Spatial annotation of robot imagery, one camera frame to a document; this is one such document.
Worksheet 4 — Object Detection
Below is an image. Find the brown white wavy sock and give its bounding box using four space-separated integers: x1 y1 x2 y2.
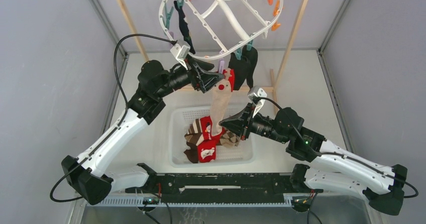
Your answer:
184 119 204 146

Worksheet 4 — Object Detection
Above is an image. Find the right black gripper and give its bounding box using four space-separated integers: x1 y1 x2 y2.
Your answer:
219 103 288 145

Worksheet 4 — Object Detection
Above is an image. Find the brown striped sock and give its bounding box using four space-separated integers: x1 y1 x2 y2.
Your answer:
184 142 199 164

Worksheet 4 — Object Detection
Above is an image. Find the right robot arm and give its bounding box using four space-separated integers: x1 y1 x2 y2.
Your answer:
220 103 407 216

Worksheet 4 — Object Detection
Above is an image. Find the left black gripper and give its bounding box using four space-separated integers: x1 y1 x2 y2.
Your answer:
155 54 224 99

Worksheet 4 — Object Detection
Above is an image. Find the white cable duct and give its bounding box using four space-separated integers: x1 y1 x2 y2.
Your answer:
88 195 294 207

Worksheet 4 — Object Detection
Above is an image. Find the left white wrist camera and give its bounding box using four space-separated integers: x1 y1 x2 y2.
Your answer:
170 39 190 70

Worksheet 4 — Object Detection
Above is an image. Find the white plastic laundry basket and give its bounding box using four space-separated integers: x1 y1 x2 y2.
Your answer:
168 106 256 168

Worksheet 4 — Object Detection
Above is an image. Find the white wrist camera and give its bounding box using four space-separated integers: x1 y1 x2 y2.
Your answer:
247 86 267 117
170 39 190 70

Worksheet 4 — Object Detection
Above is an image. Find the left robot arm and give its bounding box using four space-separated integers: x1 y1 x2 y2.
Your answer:
61 56 225 205

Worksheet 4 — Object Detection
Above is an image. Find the argyle brown sock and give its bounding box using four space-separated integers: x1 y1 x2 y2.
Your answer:
219 130 240 148

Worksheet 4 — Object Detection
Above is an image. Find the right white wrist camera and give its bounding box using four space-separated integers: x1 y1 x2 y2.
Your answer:
247 86 267 117

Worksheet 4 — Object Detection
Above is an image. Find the red sock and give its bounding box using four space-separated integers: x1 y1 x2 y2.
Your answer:
199 116 226 141
197 140 217 163

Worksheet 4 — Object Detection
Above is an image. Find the black sock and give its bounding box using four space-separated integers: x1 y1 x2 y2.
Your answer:
242 46 258 88
228 53 253 90

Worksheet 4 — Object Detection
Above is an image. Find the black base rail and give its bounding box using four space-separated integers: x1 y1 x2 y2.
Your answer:
125 173 313 203

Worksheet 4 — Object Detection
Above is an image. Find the white oval clip hanger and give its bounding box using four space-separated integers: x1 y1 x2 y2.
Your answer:
166 0 280 56

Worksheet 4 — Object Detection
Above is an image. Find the santa pattern dark sock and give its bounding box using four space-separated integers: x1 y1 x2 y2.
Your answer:
173 1 196 54

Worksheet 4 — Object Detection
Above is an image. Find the wooden drying rack frame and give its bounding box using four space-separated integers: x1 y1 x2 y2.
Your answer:
117 0 308 100

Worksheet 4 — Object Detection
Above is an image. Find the beige sock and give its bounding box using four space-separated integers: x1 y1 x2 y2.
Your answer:
210 68 235 137

